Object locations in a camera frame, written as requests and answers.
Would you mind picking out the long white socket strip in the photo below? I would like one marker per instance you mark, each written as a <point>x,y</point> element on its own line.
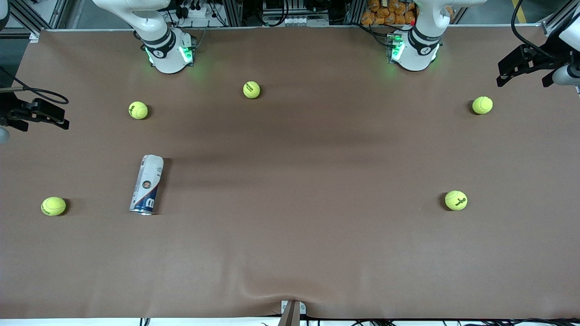
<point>294,21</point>

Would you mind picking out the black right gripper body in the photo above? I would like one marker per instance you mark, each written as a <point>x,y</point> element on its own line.
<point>8,110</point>

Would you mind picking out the aluminium frame corner strut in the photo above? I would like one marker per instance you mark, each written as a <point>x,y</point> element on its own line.
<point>25,18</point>
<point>550,28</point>

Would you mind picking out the brown table cloth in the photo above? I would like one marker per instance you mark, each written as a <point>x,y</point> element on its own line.
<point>317,249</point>

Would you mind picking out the yellow tennis ball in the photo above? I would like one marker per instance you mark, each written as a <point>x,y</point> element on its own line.
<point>138,110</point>
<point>53,206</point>
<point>482,105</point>
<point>251,89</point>
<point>456,200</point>

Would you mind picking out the white power strip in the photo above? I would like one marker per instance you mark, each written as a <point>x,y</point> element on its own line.
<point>197,12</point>

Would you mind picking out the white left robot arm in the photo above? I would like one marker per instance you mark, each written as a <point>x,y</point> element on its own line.
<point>419,56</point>

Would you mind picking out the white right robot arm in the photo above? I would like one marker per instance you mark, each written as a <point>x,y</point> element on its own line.
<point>165,59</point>

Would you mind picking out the white blue tennis ball can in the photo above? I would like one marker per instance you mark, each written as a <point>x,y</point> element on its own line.
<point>147,181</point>

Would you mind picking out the aluminium frame post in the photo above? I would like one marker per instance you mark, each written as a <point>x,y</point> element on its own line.
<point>233,13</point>

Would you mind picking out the pile of orange items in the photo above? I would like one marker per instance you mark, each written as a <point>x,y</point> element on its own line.
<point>385,16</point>

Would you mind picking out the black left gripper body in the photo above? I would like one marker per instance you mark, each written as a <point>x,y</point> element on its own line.
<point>546,60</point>

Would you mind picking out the brown camera pole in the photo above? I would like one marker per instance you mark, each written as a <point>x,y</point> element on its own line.
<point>290,317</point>

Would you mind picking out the silver metal bracket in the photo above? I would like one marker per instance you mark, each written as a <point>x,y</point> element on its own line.
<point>303,308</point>

